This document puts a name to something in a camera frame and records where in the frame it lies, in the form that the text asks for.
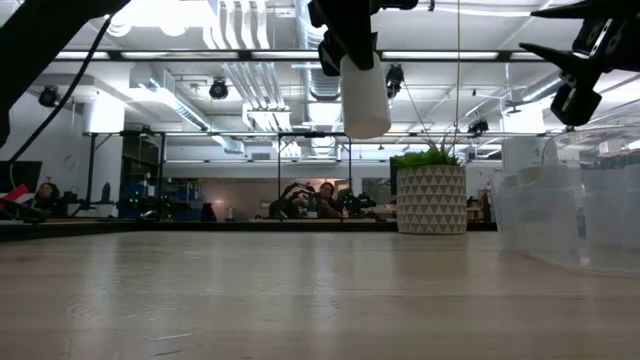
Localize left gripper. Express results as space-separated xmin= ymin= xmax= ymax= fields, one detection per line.
xmin=307 ymin=0 xmax=419 ymax=77

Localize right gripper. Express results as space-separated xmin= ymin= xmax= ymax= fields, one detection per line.
xmin=518 ymin=0 xmax=640 ymax=127

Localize white pill bottle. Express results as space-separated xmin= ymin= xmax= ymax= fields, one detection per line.
xmin=339 ymin=51 xmax=393 ymax=140

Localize clear plastic basket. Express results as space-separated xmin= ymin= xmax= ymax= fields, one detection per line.
xmin=491 ymin=125 xmax=640 ymax=277

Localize long ceiling light bar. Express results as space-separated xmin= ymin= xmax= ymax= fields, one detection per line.
xmin=54 ymin=48 xmax=551 ymax=63

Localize person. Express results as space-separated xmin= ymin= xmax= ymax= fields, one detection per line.
xmin=312 ymin=181 xmax=346 ymax=220
xmin=29 ymin=182 xmax=64 ymax=219

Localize black background robot arms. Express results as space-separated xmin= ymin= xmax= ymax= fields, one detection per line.
xmin=268 ymin=182 xmax=316 ymax=220

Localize succulent in triangle-patterned pot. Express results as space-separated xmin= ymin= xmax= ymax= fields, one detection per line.
xmin=392 ymin=134 xmax=469 ymax=236

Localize dark monitor screen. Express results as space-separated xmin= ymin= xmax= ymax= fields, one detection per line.
xmin=0 ymin=160 xmax=44 ymax=194

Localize black background rig frame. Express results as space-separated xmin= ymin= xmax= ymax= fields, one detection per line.
xmin=276 ymin=131 xmax=353 ymax=221
xmin=82 ymin=130 xmax=169 ymax=221

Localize black aluminium table frame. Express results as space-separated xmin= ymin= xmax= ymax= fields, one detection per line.
xmin=0 ymin=218 xmax=499 ymax=245

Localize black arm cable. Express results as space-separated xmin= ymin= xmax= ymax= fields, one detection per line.
xmin=7 ymin=14 xmax=114 ymax=164

